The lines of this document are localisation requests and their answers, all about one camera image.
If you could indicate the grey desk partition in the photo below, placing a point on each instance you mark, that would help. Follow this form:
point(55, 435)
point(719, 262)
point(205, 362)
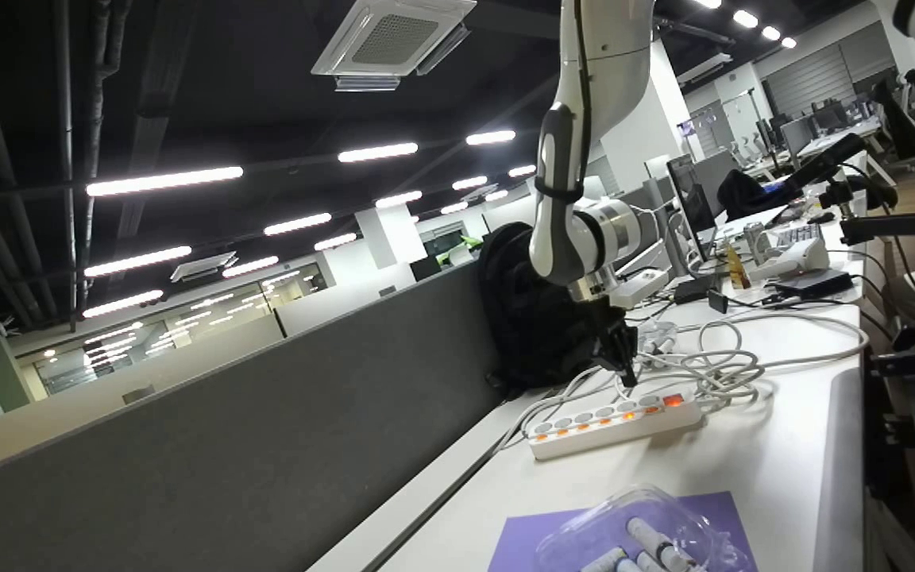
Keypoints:
point(213, 457)

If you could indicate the yellow small bottle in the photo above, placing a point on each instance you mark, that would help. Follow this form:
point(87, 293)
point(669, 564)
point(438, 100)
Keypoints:
point(734, 271)

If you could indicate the black horizontal stand bar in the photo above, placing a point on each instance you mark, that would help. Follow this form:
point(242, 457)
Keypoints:
point(904, 225)

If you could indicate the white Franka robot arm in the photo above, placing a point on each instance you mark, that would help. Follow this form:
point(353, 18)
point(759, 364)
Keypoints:
point(595, 130)

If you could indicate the black computer monitor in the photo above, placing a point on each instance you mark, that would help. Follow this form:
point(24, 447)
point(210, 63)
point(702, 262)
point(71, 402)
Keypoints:
point(695, 208)

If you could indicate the white desktop device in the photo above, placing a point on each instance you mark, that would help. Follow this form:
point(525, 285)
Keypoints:
point(789, 248)

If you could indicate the white switched power strip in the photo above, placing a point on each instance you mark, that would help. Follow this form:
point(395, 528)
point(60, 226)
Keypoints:
point(606, 429)

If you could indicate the ceiling air conditioner cassette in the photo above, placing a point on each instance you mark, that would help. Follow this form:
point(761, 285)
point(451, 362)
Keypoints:
point(395, 41)

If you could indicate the black camera on stand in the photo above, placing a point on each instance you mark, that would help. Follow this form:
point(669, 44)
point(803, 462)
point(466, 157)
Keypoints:
point(839, 169)

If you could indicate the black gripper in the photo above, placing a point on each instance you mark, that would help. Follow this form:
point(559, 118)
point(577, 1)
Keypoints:
point(609, 325)

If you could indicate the clear plastic bag with adapters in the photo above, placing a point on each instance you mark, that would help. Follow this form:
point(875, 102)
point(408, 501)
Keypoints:
point(637, 528)

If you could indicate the black backpack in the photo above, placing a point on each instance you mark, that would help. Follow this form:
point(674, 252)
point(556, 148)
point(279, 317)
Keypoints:
point(532, 319)

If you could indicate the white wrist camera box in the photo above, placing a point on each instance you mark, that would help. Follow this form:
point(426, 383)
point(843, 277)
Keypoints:
point(585, 288)

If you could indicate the white plug adapter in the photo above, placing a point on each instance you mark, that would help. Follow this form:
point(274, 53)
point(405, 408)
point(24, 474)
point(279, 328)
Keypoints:
point(653, 546)
point(609, 560)

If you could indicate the ceiling light tube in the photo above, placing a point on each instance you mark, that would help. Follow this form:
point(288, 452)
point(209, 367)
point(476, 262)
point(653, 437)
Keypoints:
point(301, 225)
point(490, 138)
point(161, 181)
point(467, 181)
point(137, 262)
point(398, 199)
point(379, 153)

